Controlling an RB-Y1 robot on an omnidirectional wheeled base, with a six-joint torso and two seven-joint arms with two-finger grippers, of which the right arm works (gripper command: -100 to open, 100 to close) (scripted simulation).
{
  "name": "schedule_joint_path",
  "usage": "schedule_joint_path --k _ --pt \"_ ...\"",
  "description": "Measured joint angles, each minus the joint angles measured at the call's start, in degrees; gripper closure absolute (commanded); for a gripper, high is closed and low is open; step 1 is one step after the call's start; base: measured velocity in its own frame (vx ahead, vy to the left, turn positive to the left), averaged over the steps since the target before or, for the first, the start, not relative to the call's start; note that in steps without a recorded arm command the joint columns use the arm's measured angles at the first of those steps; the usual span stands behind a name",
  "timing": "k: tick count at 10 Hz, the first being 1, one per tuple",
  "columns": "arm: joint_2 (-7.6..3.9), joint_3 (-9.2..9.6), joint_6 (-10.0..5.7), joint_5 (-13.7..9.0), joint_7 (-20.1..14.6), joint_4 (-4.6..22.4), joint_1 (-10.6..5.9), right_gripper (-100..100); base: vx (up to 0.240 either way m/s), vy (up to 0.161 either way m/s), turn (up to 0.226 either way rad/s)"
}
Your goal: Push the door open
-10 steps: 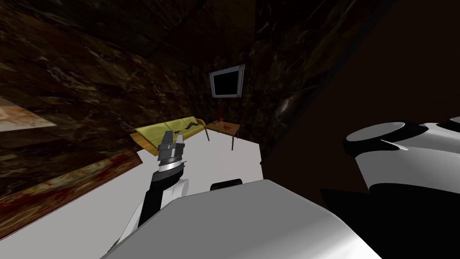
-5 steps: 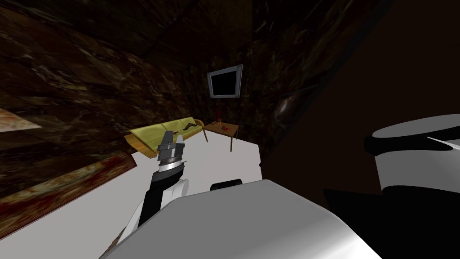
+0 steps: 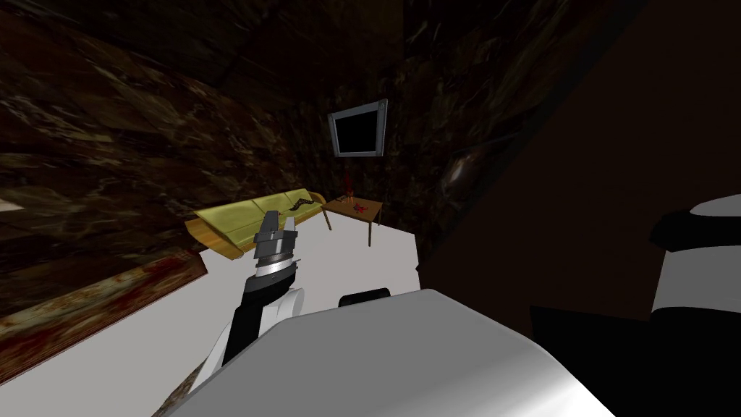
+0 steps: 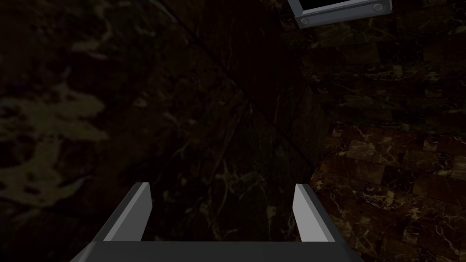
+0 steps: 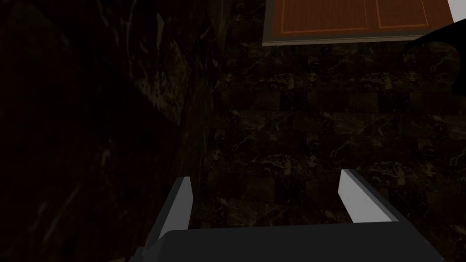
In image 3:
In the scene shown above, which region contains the rusty brown flat board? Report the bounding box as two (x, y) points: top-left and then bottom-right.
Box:
(0, 248), (209, 387)

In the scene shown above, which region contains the yellow green sofa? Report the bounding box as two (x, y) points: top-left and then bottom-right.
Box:
(185, 188), (329, 262)

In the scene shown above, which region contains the small wooden table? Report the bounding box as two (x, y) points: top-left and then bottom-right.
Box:
(321, 195), (385, 248)

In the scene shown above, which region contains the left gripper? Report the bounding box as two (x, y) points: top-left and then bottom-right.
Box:
(252, 209), (300, 262)

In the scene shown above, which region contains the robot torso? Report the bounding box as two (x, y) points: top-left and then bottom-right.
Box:
(151, 287), (616, 417)

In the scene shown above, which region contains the grey framed dark window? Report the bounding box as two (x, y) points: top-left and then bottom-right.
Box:
(327, 98), (389, 159)

